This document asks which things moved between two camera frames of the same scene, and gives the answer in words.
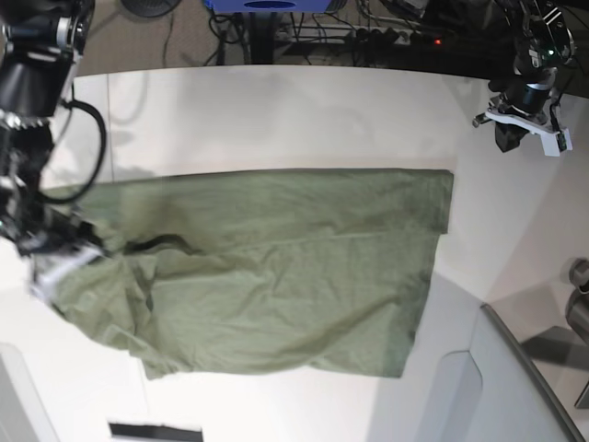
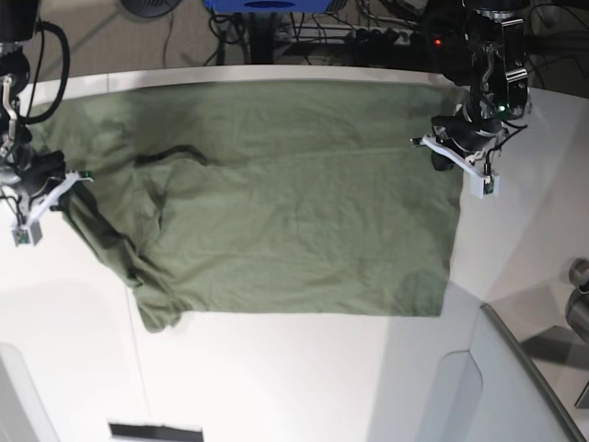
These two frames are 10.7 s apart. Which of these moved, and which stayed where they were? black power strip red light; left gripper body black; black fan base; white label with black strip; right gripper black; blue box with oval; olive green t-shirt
Moved: right gripper black; left gripper body black; olive green t-shirt
Stayed: blue box with oval; black power strip red light; white label with black strip; black fan base
